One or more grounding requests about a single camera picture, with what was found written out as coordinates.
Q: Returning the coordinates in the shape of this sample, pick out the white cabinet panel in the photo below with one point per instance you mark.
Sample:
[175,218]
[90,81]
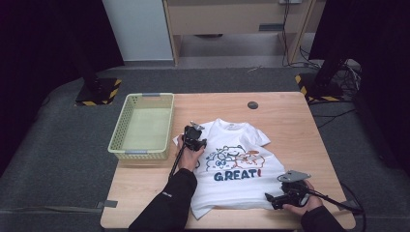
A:
[138,29]

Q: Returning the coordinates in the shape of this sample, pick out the person's right hand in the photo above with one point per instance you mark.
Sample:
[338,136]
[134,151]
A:
[311,203]

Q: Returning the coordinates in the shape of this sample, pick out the pale green plastic basket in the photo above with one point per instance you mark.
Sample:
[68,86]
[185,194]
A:
[146,129]

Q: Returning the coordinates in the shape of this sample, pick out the dark curtain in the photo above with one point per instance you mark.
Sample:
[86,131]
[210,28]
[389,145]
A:
[370,38]
[48,48]

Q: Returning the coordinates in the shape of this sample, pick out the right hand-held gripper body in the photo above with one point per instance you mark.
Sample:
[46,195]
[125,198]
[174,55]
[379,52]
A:
[295,190]

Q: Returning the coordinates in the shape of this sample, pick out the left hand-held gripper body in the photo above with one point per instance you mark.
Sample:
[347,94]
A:
[192,137]

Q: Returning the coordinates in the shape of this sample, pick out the white printed t-shirt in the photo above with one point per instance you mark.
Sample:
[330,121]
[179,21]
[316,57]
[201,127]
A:
[238,190]

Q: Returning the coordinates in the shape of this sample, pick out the person's left hand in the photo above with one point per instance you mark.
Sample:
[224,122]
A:
[188,159]

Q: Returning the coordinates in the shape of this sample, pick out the black stand base hazard stripes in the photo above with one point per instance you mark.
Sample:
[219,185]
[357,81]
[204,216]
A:
[96,93]
[317,88]

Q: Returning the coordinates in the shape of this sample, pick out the dark round table grommet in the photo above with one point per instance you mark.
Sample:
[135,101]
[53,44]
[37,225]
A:
[253,105]

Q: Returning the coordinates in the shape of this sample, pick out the grey tape strip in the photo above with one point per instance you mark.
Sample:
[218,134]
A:
[109,203]

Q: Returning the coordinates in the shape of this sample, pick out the light wooden desk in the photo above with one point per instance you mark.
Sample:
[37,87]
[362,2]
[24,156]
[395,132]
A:
[225,17]

